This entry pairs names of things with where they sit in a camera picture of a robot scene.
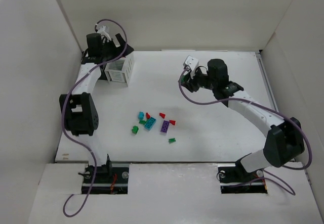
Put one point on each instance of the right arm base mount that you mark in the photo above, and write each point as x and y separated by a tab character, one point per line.
235	180

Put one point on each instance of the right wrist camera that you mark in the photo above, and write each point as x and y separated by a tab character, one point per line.
190	64

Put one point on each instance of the teal lego brick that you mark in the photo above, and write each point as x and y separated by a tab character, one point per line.
150	123

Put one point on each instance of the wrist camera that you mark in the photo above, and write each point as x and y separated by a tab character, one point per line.
104	31
190	64

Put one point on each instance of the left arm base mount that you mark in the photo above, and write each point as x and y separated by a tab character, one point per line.
113	181

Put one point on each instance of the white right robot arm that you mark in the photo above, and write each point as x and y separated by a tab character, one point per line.
284	138

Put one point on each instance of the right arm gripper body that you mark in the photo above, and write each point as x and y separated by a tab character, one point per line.
192	81

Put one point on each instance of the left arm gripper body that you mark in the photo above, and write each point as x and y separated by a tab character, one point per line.
117	46

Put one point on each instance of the black slotted container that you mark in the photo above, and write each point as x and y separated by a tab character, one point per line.
103	74

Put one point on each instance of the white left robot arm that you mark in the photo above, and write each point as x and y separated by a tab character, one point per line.
79	116

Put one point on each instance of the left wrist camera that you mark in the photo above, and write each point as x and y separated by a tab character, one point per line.
104	31

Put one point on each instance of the small teal lego piece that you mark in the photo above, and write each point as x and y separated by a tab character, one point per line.
141	116

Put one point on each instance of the white slotted container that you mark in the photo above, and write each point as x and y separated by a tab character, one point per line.
120	70

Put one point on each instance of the purple flat lego brick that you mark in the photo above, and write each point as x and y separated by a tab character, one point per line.
164	127

